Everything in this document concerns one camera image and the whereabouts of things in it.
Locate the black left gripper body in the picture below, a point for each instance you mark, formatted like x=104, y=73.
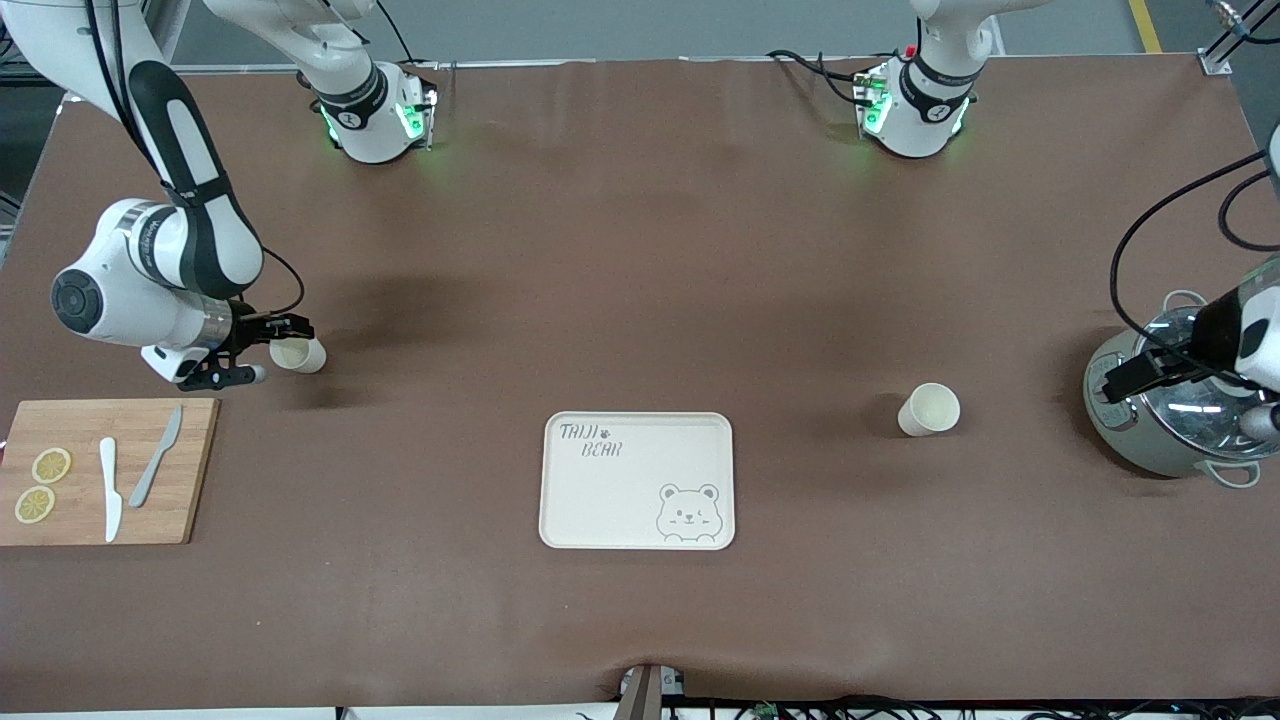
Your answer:
x=1216, y=322

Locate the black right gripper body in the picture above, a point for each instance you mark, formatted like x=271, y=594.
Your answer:
x=246, y=329

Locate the white paper cup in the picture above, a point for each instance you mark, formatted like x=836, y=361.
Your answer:
x=300, y=357
x=930, y=410

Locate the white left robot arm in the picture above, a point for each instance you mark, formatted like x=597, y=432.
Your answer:
x=915, y=135

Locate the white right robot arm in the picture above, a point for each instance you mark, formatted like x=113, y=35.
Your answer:
x=110, y=300

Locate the glass pot lid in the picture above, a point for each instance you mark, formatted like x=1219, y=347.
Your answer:
x=1190, y=415

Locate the grey-green electric cooking pot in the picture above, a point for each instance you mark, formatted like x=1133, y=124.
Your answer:
x=1130, y=440

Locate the bamboo cutting board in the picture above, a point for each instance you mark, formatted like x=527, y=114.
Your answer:
x=190, y=480

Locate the grey plastic knife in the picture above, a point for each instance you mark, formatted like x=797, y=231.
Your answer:
x=150, y=480

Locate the white plastic knife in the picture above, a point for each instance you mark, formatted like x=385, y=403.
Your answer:
x=108, y=470

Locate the lemon slice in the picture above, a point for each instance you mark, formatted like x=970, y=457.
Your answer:
x=51, y=465
x=35, y=504

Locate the white tray with bear print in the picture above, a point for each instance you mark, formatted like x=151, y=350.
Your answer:
x=630, y=505

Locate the metal table edge clamp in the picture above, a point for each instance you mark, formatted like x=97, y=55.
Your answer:
x=640, y=695

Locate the aluminium frame profile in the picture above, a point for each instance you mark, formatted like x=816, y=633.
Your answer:
x=1215, y=62

